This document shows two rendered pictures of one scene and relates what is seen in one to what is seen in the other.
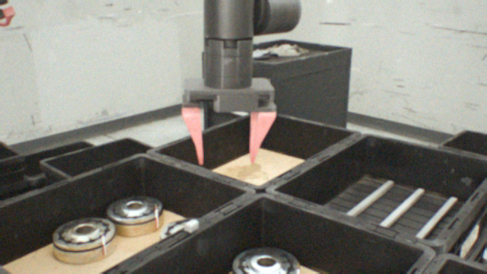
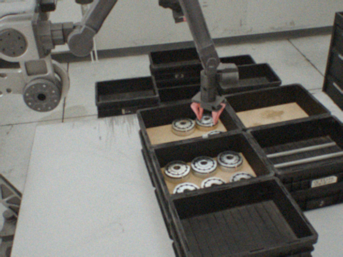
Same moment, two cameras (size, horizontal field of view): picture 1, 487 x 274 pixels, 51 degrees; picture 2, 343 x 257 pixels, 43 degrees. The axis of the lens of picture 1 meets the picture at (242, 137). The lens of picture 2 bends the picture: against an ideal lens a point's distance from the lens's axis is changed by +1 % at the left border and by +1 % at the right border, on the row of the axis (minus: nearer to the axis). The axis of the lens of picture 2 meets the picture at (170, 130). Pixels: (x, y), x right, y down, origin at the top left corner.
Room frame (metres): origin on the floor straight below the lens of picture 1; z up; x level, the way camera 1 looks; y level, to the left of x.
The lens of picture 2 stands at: (-0.56, -0.73, 1.95)
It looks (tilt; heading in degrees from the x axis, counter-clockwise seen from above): 34 degrees down; 39
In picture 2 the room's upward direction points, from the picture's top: 3 degrees counter-clockwise
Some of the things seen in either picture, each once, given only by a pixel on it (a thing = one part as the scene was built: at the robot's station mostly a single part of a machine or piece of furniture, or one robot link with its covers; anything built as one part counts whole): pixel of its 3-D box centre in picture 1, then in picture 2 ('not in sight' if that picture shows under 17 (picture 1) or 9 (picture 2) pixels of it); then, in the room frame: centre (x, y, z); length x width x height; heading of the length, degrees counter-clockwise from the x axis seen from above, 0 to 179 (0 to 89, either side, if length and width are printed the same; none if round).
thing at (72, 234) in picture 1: (84, 230); (183, 123); (0.76, 0.27, 0.86); 0.05 x 0.05 x 0.01
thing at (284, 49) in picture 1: (286, 49); not in sight; (2.56, -0.22, 0.88); 0.29 x 0.22 x 0.03; 136
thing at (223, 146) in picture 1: (259, 168); (272, 116); (1.03, -0.04, 0.87); 0.40 x 0.30 x 0.11; 142
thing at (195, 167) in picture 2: not in sight; (203, 164); (0.57, 0.03, 0.86); 0.10 x 0.10 x 0.01
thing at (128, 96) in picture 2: not in sight; (129, 118); (1.21, 1.07, 0.37); 0.40 x 0.30 x 0.45; 136
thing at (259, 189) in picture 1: (259, 146); (273, 106); (1.03, -0.04, 0.92); 0.40 x 0.30 x 0.02; 142
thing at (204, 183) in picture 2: not in sight; (214, 186); (0.48, -0.08, 0.86); 0.10 x 0.10 x 0.01
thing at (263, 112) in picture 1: (242, 125); (212, 112); (0.59, 0.00, 1.11); 0.07 x 0.07 x 0.09; 6
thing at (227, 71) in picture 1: (227, 68); (208, 93); (0.58, 0.02, 1.18); 0.10 x 0.07 x 0.07; 96
